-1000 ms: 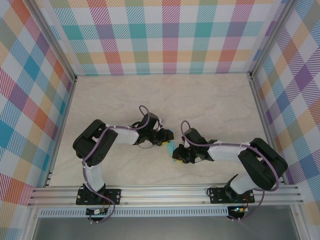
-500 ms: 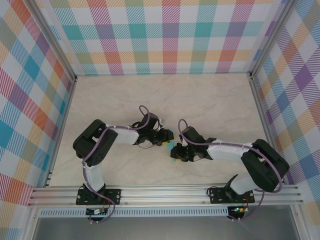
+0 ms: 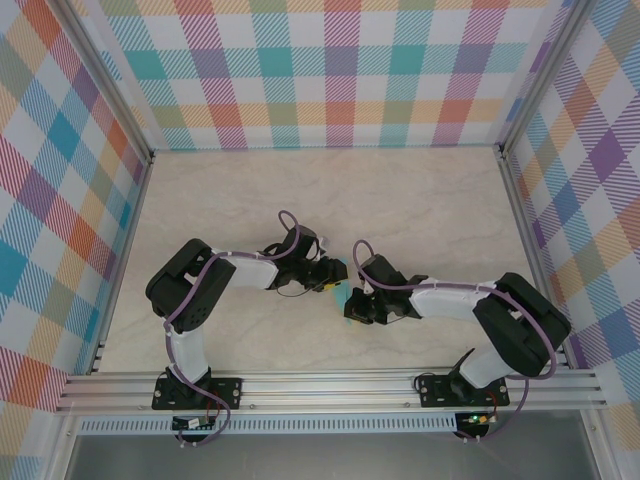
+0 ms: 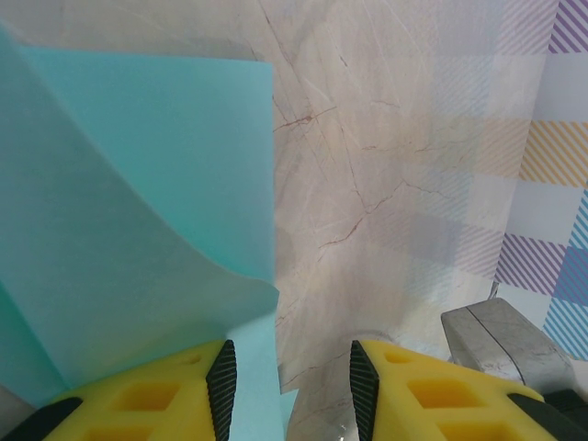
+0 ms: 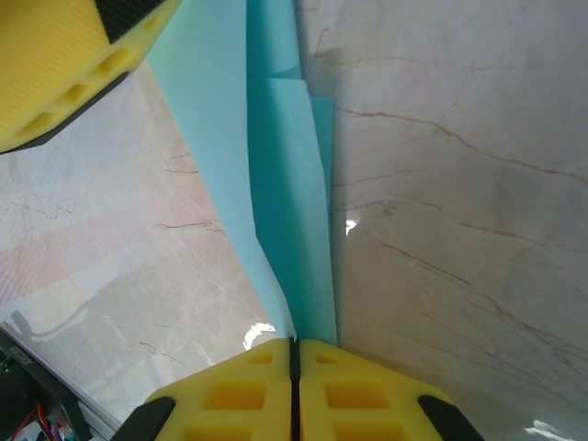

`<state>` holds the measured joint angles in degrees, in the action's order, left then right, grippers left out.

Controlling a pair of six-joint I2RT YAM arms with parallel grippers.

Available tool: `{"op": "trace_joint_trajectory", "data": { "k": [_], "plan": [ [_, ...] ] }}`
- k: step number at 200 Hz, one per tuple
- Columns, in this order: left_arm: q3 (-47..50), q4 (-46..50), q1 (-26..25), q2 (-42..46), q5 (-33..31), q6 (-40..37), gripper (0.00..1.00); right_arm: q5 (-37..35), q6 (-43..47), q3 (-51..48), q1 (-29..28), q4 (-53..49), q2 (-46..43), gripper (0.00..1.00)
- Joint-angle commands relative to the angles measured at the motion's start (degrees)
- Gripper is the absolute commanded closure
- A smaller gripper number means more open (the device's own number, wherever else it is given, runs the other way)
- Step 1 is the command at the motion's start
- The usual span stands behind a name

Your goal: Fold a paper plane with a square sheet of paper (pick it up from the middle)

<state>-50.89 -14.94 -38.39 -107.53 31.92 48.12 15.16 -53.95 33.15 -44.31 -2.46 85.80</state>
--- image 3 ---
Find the small circuit board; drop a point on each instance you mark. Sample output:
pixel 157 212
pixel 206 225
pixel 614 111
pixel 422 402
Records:
pixel 192 424
pixel 477 419

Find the small right circuit board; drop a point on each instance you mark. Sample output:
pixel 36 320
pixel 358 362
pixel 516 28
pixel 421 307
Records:
pixel 477 419

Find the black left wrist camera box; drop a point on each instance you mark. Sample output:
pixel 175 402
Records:
pixel 307 239

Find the teal cloth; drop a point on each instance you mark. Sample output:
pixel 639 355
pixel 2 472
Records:
pixel 341 295

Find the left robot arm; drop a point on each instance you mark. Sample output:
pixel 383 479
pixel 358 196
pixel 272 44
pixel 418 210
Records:
pixel 250 272

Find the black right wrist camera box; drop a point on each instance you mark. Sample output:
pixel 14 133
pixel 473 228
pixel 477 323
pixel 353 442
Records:
pixel 384 271

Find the aluminium side rail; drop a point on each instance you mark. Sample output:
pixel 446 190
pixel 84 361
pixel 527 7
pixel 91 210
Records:
pixel 522 215
pixel 134 215

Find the small left circuit board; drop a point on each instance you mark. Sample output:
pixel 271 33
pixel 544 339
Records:
pixel 192 424

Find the aluminium mounting rail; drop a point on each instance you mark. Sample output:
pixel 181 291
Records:
pixel 325 390

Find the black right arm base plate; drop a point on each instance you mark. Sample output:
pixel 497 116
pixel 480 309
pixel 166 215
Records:
pixel 435 392

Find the aluminium frame post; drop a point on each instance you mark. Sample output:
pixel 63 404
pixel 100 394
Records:
pixel 107 80
pixel 542 75

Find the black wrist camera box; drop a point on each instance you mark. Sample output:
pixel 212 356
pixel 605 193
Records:
pixel 384 271
pixel 307 239

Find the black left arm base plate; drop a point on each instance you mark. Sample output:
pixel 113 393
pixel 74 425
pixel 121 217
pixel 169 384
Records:
pixel 227 392

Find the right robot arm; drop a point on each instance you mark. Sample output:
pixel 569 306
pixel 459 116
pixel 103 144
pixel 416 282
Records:
pixel 445 302

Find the grey metal sheet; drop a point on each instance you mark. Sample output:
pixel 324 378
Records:
pixel 325 457

